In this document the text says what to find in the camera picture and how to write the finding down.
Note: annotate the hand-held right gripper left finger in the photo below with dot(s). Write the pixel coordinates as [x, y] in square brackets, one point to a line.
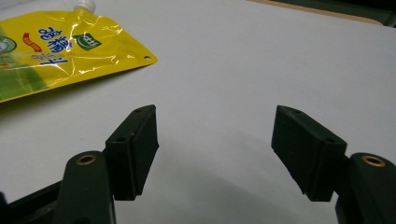
[130, 155]

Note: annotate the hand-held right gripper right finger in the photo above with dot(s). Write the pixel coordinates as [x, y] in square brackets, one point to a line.
[311, 149]

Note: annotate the yellow spouted pouch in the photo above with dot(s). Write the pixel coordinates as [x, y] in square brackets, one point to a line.
[62, 53]

